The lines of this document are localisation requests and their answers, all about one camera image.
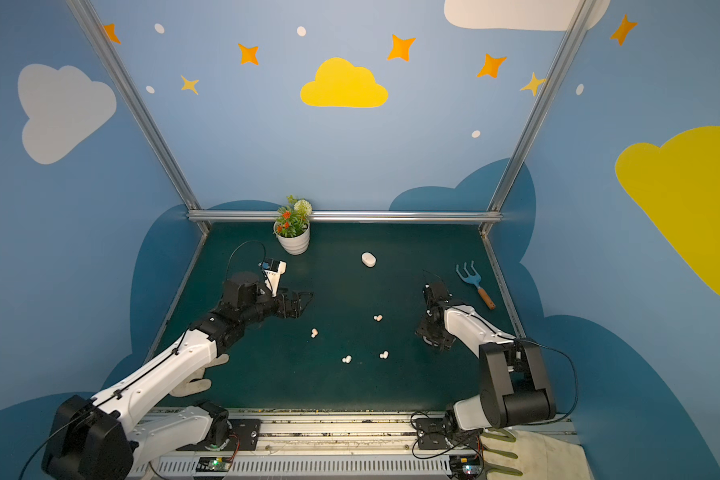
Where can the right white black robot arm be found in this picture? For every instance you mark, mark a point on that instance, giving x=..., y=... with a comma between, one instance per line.
x=514, y=387

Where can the green white gardening glove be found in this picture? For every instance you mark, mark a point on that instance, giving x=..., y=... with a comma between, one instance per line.
x=519, y=454

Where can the blue garden fork wooden handle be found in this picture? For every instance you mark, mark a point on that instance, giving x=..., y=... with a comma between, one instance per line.
x=469, y=275

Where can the white earbud charging case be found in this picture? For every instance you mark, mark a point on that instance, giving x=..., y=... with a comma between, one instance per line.
x=368, y=259

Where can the left green circuit board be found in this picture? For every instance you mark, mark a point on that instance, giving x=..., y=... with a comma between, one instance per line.
x=213, y=465

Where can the potted plant white pot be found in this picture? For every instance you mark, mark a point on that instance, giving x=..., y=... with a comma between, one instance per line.
x=292, y=225

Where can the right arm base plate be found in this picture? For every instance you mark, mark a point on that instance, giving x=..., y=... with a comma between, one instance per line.
x=441, y=434

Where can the aluminium back frame bar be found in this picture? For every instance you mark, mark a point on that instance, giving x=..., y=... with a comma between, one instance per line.
x=397, y=217

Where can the right green circuit board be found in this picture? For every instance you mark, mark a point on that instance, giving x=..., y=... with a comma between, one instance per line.
x=465, y=467

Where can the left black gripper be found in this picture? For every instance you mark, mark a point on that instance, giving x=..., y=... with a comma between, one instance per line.
x=285, y=303

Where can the aluminium front rail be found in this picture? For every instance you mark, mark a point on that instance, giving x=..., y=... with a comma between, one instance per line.
x=303, y=441

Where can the green circuit board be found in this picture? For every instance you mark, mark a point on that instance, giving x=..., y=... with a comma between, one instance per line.
x=213, y=465
x=465, y=467

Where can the white glove on table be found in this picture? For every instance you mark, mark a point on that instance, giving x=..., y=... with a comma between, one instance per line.
x=196, y=382

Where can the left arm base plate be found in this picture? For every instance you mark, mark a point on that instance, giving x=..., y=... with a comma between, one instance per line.
x=229, y=435

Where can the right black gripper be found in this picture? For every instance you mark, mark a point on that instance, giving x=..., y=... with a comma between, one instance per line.
x=430, y=327

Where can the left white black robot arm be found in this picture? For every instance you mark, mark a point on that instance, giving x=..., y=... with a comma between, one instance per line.
x=104, y=437

